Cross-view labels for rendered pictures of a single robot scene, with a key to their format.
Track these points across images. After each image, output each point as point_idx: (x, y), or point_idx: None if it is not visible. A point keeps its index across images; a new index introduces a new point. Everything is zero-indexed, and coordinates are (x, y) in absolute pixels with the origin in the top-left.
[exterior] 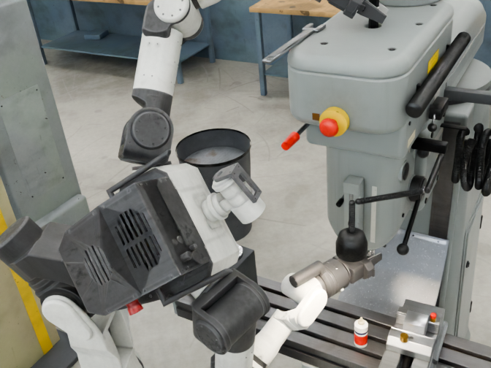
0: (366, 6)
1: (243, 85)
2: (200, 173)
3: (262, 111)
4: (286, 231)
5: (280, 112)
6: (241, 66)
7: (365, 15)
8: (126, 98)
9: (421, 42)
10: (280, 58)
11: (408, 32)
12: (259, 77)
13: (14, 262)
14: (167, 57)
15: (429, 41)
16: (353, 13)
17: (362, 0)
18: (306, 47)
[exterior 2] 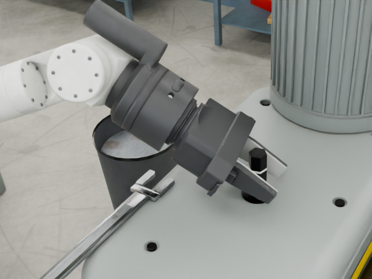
0: (239, 175)
1: (197, 30)
2: (117, 166)
3: (213, 66)
4: None
5: (233, 68)
6: (199, 6)
7: (238, 187)
8: (70, 39)
9: (332, 272)
10: (241, 0)
11: (314, 233)
12: (214, 26)
13: None
14: None
15: (354, 252)
16: (210, 192)
17: (228, 172)
18: (114, 259)
